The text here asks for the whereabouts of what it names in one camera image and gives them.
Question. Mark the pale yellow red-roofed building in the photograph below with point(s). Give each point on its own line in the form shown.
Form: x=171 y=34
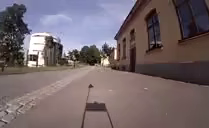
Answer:
x=165 y=50

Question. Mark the grass strip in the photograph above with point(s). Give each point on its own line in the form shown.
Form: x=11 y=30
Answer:
x=22 y=70

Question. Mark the small pale yellow building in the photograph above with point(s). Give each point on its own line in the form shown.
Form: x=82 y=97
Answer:
x=106 y=62

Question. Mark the grey asphalt pavement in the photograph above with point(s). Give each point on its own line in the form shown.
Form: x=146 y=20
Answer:
x=152 y=103

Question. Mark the grey asphalt road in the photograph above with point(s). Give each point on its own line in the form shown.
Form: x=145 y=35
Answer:
x=22 y=83

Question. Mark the white tall building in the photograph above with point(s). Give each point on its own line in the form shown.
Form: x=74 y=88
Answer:
x=37 y=46

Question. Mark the row of distant trees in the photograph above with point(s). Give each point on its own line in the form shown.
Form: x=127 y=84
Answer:
x=90 y=53

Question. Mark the broad dark green tree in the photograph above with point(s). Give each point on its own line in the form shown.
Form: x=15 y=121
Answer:
x=10 y=30

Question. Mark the cobblestone strip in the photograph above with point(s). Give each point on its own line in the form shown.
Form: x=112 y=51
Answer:
x=18 y=105

